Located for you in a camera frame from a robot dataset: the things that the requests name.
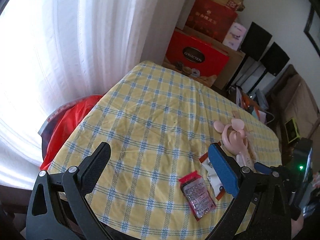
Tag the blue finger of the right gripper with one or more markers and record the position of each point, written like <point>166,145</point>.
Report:
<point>261,168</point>

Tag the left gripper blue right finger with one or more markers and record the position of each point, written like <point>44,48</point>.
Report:
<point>226,168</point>

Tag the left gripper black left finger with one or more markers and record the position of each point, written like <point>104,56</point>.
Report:
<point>92,167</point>

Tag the green pea snack packet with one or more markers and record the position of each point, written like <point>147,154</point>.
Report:
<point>212,177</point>

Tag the patterned folding fan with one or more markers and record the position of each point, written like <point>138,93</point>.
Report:
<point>249,138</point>

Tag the pink handheld fan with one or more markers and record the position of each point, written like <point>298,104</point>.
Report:
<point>235,140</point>

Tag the red snack packet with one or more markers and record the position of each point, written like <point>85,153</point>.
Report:
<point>197,195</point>

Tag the green portable radio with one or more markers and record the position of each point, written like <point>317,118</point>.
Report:
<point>292,131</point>

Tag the brown sofa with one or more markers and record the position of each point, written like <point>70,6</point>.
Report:
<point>291,98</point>

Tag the yellow plaid tablecloth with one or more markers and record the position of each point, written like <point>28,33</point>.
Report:
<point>158,123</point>

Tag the right black speaker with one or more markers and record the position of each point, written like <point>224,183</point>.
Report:
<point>275,59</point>

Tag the black speaker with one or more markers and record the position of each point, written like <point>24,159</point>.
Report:
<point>255,42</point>
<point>275,59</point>

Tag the brown carton under bags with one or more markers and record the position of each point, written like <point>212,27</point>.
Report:
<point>235,57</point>

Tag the red chocolate gift box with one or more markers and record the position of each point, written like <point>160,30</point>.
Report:
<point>195,58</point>

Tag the pink tissue box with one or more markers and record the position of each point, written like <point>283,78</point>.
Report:
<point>234,36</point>

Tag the white sheer curtain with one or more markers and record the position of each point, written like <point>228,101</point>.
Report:
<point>56,51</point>

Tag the left black speaker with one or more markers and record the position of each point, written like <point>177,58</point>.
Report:
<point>255,42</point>

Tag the framed ink painting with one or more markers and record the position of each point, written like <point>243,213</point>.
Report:
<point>311,29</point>

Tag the red tea gift bag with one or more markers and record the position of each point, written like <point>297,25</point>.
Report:
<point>211,19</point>

